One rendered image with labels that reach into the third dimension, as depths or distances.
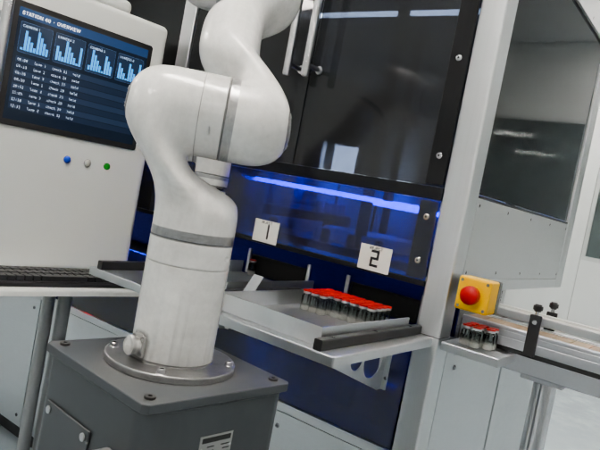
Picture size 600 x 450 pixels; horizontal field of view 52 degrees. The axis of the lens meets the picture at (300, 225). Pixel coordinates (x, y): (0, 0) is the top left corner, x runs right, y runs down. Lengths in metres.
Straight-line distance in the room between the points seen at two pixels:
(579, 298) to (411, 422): 4.64
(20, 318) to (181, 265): 1.76
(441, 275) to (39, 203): 1.06
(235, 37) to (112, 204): 1.00
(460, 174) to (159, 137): 0.75
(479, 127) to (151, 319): 0.83
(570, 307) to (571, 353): 4.60
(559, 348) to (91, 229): 1.26
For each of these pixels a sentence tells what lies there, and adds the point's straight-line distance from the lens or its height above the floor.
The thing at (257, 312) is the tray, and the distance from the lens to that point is 1.19.
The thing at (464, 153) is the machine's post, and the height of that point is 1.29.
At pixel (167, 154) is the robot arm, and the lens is 0.85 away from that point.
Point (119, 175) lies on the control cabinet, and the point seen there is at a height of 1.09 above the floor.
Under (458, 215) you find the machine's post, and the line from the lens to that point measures 1.39.
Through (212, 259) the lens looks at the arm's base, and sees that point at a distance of 0.86.
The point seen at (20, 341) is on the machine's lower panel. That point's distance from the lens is 2.58.
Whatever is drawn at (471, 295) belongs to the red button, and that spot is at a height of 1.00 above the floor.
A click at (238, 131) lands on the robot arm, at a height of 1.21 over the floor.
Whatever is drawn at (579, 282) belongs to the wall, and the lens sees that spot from 6.01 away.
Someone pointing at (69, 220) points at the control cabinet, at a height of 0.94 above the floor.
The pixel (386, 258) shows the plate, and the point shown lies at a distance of 1.45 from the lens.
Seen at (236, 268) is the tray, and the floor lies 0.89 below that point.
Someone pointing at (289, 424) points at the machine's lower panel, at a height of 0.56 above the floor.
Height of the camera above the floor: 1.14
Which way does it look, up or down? 3 degrees down
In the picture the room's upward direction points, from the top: 11 degrees clockwise
